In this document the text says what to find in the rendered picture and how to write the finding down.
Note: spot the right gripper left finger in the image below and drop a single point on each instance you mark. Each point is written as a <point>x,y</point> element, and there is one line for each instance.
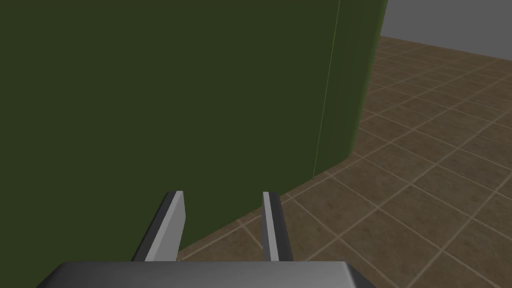
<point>166,232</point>

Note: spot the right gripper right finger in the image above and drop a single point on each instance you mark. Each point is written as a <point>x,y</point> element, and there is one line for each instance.
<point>274,232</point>

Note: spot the dark green door leaf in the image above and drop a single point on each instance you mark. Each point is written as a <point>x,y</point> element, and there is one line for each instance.
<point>160,100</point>

